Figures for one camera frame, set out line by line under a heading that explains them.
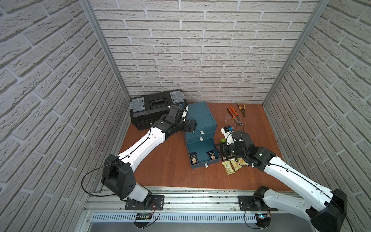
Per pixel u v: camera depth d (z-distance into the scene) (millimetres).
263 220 696
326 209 380
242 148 559
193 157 880
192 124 724
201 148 877
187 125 710
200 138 869
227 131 664
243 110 1171
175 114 608
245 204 735
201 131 811
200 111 869
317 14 713
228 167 851
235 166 851
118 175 411
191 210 728
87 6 695
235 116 1118
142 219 712
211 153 894
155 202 734
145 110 923
